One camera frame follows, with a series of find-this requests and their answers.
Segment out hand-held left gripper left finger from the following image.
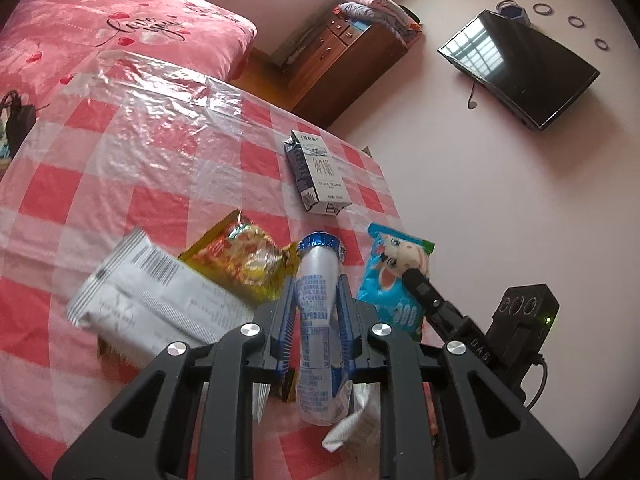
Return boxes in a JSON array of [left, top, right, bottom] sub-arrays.
[[52, 275, 301, 480]]

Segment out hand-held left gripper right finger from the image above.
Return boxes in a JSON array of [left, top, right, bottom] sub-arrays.
[[336, 272, 576, 480]]

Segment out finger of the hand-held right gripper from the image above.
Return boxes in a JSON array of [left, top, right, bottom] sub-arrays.
[[402, 267, 496, 361]]

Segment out blue cartoon snack packet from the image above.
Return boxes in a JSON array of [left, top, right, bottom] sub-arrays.
[[357, 222, 436, 333]]

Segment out white bottle with blue cap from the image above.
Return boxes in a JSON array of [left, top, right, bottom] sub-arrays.
[[292, 231, 358, 427]]

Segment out yellow snack packet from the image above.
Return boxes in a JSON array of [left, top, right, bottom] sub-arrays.
[[178, 209, 301, 306]]

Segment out white torn wrapper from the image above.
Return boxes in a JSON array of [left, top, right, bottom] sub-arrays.
[[322, 385, 381, 453]]

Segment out grey barcode wrapper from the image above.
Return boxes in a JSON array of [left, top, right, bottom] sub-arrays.
[[66, 227, 261, 361]]

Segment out white and navy milk carton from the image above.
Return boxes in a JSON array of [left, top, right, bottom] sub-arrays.
[[283, 129, 352, 216]]

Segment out red checked tablecloth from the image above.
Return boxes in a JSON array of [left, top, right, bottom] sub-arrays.
[[0, 50, 441, 480]]

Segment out brown wooden cabinet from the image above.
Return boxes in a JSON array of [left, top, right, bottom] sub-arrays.
[[272, 12, 421, 128]]

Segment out folded blankets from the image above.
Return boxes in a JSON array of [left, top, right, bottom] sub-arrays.
[[337, 0, 421, 41]]

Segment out black power adapter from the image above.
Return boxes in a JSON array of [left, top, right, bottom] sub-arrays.
[[0, 89, 51, 161]]

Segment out bed with pink blanket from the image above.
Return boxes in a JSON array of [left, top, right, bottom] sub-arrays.
[[0, 0, 258, 161]]

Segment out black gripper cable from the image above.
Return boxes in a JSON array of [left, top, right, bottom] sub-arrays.
[[522, 355, 549, 411]]

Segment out black wall television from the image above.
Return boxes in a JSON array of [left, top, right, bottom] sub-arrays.
[[436, 9, 601, 132]]

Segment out blue wall decoration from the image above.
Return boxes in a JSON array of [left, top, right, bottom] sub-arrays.
[[495, 0, 533, 26]]

